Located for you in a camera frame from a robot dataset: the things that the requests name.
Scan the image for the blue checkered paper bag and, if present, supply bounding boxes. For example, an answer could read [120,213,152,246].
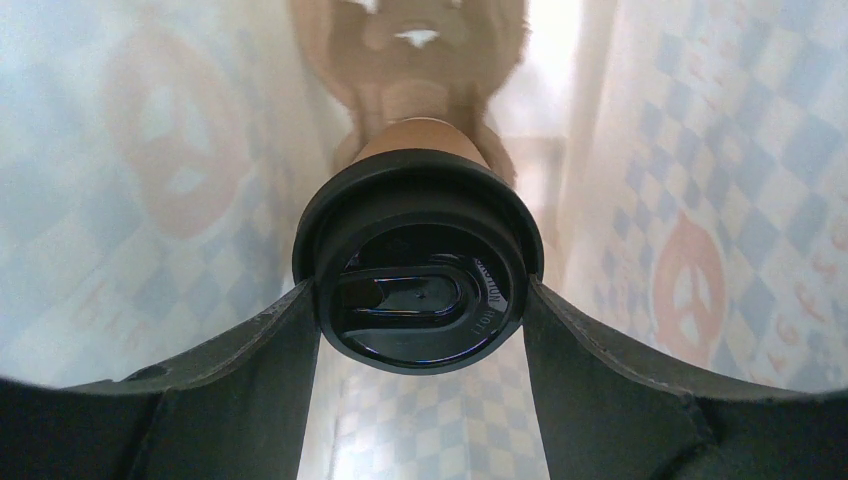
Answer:
[1,1,847,479]

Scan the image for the brown paper cup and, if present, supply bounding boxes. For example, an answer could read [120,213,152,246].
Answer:
[353,117,489,168]

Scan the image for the brown pulp cup carrier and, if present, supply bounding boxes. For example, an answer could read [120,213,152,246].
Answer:
[290,1,528,185]

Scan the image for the black plastic cup lid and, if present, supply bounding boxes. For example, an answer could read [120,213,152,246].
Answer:
[292,148,544,375]

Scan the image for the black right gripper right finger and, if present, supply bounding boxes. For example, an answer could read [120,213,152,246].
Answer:
[524,281,847,479]

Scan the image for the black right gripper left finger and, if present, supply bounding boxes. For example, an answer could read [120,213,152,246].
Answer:
[1,281,320,479]

